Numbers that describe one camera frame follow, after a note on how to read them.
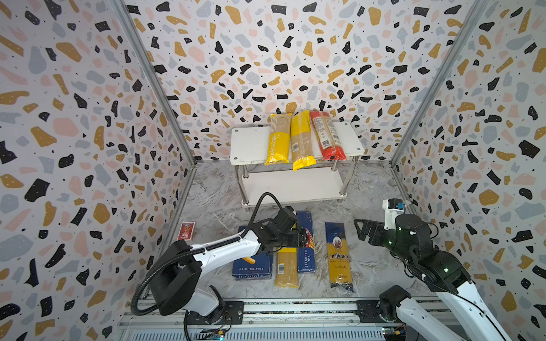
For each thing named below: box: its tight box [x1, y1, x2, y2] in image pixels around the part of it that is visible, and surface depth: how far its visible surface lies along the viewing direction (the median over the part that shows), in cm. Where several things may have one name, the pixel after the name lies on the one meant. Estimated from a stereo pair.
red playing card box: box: [177, 221, 196, 241], surface depth 94 cm
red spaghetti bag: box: [309, 110, 347, 161], surface depth 80 cm
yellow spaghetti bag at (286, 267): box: [275, 247, 300, 288], surface depth 83 cm
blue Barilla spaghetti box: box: [296, 210, 317, 274], surface depth 87 cm
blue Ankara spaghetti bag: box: [324, 221, 355, 293], surface depth 87 cm
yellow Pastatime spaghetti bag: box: [264, 112, 293, 166], surface depth 79 cm
